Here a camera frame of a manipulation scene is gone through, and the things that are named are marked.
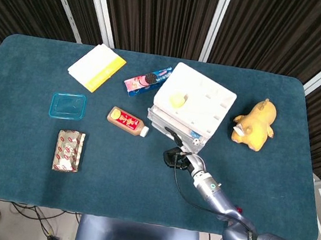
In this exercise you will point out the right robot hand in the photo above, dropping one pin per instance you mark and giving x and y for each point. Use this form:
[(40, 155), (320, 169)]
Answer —
[(194, 163)]

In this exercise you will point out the clear plastic storage bin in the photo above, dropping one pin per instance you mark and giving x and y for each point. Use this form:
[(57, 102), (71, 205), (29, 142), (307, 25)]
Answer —
[(160, 122)]

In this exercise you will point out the white plastic drawer cabinet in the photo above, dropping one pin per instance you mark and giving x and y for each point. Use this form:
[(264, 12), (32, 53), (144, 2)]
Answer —
[(202, 96)]

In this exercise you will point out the small soccer ball toy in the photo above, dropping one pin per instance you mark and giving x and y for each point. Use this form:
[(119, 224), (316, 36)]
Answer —
[(195, 142)]

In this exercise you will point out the red emergency stop button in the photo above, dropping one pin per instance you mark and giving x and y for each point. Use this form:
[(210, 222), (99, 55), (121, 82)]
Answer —
[(238, 209)]

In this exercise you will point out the yellow sticky note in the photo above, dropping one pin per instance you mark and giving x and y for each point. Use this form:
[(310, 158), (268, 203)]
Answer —
[(178, 100)]

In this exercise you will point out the yellow plush toy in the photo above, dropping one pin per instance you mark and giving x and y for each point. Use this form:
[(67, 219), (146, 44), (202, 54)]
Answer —
[(255, 126)]

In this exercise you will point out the brown drink bottle red label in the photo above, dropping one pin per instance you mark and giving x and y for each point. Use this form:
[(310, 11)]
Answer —
[(125, 120)]

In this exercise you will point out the teal table cloth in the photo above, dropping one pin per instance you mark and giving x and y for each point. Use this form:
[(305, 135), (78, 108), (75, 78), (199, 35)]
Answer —
[(112, 173)]

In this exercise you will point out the blue pink cookie box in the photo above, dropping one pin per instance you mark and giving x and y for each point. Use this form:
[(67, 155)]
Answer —
[(146, 81)]

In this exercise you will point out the gold foil snack pack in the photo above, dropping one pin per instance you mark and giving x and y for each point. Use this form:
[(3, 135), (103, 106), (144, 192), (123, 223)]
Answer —
[(67, 150)]

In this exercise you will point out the blue plastic lid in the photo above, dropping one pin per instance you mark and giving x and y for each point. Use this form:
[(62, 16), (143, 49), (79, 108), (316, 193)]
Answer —
[(67, 106)]

